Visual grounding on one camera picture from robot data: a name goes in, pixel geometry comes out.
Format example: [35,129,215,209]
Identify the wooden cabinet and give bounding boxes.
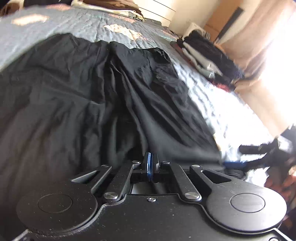
[205,6,244,44]

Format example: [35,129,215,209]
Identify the white fan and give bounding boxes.
[186,22,212,42]

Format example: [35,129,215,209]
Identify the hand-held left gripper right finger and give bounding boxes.
[151,153,233,204]

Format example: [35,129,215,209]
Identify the beige curtain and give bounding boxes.
[217,0,296,98]

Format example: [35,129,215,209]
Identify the white bed headboard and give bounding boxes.
[134,0,178,26]

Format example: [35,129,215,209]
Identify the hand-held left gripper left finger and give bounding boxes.
[69,152,152,203]

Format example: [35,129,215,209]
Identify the person's right hand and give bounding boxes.
[264,166,296,207]

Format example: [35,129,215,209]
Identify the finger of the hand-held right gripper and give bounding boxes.
[223,160,269,171]
[239,142,278,155]

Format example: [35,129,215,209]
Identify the stack of folded dark clothes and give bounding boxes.
[177,31,245,92]

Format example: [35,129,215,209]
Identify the stack of folded brown clothes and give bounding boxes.
[70,0,145,22]

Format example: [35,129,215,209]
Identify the black pants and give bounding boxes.
[0,32,247,200]

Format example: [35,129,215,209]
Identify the grey fish print blanket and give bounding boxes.
[0,5,278,186]

